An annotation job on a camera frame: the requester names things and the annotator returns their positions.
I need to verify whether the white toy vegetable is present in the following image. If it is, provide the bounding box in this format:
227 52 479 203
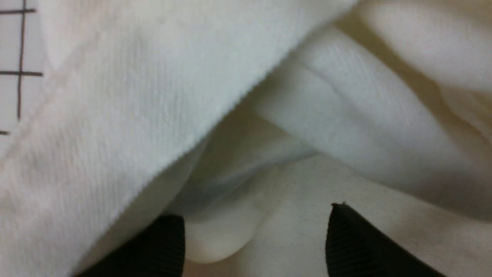
165 165 285 264

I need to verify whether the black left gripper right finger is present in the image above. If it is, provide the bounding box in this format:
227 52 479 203
325 203 442 277

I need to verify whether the white cloth bag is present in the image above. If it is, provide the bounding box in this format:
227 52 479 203
1 0 491 277

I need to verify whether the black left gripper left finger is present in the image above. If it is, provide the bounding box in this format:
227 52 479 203
79 215 186 277

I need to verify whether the white grid tablecloth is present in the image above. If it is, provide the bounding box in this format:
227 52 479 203
0 0 46 151

